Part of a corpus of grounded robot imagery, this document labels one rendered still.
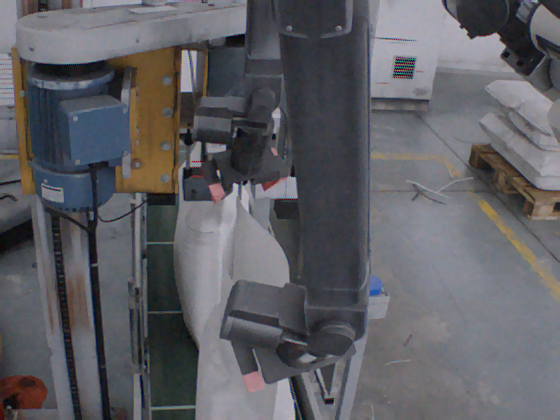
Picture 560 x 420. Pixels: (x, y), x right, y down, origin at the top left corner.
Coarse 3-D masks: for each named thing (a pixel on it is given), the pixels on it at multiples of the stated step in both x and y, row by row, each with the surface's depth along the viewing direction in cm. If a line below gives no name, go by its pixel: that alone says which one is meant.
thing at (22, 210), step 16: (16, 192) 303; (0, 208) 288; (16, 208) 290; (0, 224) 281; (16, 224) 288; (32, 224) 297; (0, 240) 284; (16, 240) 292; (32, 240) 301; (0, 256) 287
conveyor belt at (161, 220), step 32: (160, 224) 253; (160, 256) 233; (160, 288) 216; (160, 320) 201; (160, 352) 188; (192, 352) 190; (160, 384) 177; (192, 384) 178; (160, 416) 166; (192, 416) 167
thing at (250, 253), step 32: (256, 224) 125; (224, 256) 121; (256, 256) 128; (224, 288) 112; (224, 352) 116; (224, 384) 117; (288, 384) 122; (224, 416) 113; (256, 416) 107; (288, 416) 113
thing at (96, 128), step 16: (96, 96) 105; (64, 112) 99; (80, 112) 98; (96, 112) 99; (112, 112) 101; (128, 112) 103; (64, 128) 101; (80, 128) 99; (96, 128) 101; (112, 128) 102; (128, 128) 104; (64, 144) 103; (80, 144) 100; (96, 144) 102; (112, 144) 104; (128, 144) 105; (80, 160) 101; (96, 160) 103
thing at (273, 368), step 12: (276, 348) 75; (288, 348) 70; (264, 360) 75; (276, 360) 75; (288, 360) 73; (324, 360) 76; (336, 360) 76; (264, 372) 74; (276, 372) 74; (288, 372) 75; (300, 372) 75
